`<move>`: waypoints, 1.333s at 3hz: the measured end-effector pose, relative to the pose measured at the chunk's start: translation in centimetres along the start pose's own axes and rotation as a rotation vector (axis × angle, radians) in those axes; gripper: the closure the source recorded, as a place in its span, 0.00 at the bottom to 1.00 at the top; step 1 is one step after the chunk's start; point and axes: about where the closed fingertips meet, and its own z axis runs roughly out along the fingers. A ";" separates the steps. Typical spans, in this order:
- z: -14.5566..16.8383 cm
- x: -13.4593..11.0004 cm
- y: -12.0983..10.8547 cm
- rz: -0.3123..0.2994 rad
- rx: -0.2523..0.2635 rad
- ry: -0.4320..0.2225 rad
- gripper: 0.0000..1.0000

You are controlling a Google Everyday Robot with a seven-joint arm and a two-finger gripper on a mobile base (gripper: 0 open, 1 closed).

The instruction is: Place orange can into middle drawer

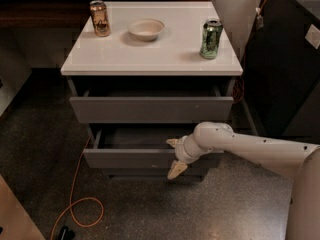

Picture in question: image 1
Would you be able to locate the light wooden panel corner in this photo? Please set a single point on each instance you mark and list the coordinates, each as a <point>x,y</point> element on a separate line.
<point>15,223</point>

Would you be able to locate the black plug on floor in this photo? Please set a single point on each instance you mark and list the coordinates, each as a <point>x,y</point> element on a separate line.
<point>66,234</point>

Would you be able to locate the grey bottom drawer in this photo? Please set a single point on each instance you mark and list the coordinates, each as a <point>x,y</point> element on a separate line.
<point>153,172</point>

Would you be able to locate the white paper bowl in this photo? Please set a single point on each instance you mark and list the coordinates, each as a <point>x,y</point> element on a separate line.
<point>145,29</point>

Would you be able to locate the orange soda can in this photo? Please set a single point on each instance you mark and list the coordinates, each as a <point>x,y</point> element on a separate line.
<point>99,16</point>

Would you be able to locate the grey top drawer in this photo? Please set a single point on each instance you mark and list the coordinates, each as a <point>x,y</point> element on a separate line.
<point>151,109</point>

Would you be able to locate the dark cabinet on right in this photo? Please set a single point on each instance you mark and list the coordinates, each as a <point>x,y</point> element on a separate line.
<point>282,70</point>

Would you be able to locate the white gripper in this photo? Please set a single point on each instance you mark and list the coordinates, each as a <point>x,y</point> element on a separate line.
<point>181,152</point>

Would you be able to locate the white top grey cabinet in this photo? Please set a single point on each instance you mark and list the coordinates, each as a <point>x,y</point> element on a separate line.
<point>170,65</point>

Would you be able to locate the green soda can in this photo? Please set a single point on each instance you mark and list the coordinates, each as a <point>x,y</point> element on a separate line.
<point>212,30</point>

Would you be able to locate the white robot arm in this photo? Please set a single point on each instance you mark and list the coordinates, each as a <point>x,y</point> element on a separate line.
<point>297,161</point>

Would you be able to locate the grey drawer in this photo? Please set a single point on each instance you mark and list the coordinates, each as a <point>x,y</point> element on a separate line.
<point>153,172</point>
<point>134,146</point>
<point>151,109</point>

